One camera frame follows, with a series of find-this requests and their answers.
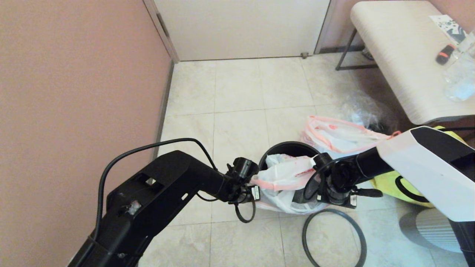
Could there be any white bag orange drawstring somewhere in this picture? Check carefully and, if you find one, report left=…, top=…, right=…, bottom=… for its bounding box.
left=250, top=154, right=331, bottom=215
left=301, top=115, right=402, bottom=160

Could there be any yellow tote bag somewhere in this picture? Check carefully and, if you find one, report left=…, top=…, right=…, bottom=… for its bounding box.
left=371, top=125, right=468, bottom=208

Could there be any black trash bin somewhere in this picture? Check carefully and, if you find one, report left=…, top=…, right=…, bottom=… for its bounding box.
left=259, top=141, right=323, bottom=175

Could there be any grey ribbed round object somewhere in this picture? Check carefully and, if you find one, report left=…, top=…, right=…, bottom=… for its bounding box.
left=399, top=208, right=461, bottom=253

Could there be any beige table with metal legs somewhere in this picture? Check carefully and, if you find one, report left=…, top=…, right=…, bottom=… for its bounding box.
left=336, top=1, right=475, bottom=126

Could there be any white door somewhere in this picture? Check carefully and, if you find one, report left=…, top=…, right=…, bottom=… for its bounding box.
left=153, top=0, right=331, bottom=62

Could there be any clear plastic bottle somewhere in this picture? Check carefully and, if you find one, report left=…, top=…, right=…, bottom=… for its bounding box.
left=442, top=32, right=475, bottom=102

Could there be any black and orange small device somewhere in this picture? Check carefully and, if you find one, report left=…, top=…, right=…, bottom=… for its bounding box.
left=436, top=44, right=455, bottom=65

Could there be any black and white leaflet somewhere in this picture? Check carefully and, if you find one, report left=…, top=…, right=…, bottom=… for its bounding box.
left=430, top=14, right=466, bottom=44

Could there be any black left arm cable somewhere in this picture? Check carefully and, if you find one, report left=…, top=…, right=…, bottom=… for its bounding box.
left=97, top=138, right=256, bottom=224

